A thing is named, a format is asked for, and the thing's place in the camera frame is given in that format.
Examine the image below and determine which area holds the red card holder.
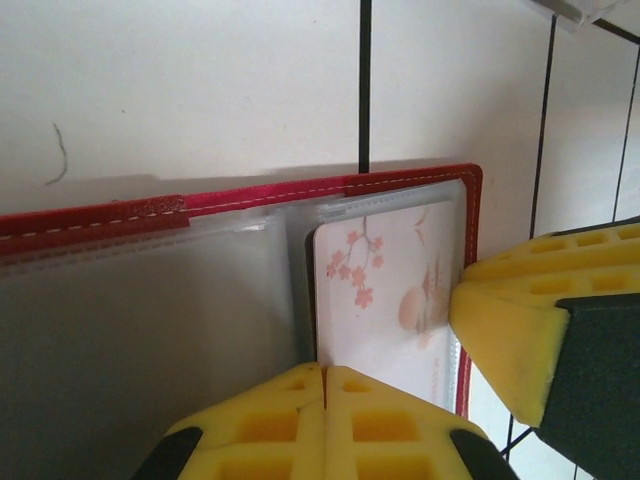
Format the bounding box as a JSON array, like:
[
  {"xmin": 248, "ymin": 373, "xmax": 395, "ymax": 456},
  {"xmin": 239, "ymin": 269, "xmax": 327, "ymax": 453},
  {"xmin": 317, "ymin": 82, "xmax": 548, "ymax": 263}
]
[{"xmin": 0, "ymin": 162, "xmax": 485, "ymax": 480}]

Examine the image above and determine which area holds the white cherry blossom credit card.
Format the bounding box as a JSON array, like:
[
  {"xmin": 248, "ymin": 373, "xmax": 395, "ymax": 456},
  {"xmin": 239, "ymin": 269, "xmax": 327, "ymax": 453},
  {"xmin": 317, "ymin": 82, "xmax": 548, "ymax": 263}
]
[{"xmin": 313, "ymin": 202, "xmax": 464, "ymax": 407}]

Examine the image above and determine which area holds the clear acrylic card stand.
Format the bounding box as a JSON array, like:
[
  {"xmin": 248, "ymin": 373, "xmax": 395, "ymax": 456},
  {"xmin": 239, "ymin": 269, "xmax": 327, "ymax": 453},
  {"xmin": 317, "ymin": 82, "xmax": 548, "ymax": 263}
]
[{"xmin": 527, "ymin": 0, "xmax": 624, "ymax": 31}]

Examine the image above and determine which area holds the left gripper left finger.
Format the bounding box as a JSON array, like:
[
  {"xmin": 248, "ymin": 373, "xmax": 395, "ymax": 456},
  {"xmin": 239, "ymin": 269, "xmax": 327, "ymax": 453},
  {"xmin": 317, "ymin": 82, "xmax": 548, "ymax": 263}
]
[{"xmin": 134, "ymin": 362, "xmax": 327, "ymax": 480}]

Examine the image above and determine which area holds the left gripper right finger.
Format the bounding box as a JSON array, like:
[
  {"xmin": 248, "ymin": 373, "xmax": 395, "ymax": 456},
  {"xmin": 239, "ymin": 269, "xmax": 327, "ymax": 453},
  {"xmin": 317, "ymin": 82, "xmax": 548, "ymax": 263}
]
[{"xmin": 324, "ymin": 364, "xmax": 509, "ymax": 480}]

